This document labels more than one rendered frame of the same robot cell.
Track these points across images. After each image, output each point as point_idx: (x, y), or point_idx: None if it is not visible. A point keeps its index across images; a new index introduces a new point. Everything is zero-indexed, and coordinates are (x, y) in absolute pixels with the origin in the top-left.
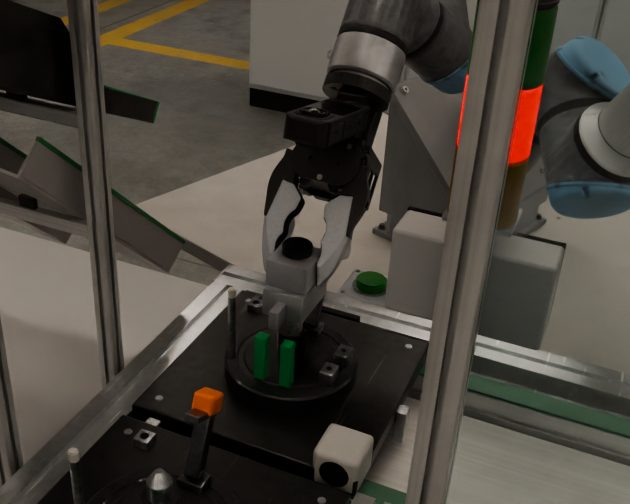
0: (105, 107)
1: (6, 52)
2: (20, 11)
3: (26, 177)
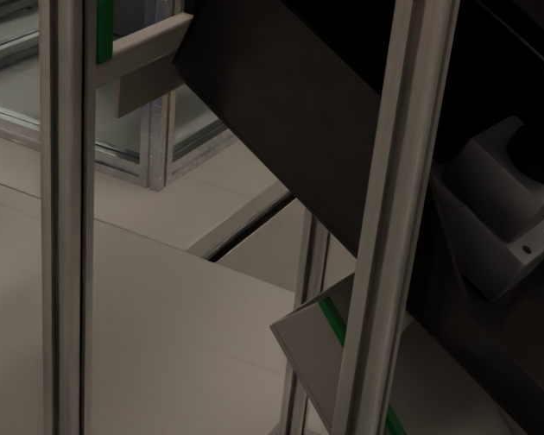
0: (466, 360)
1: (291, 118)
2: (333, 66)
3: (282, 337)
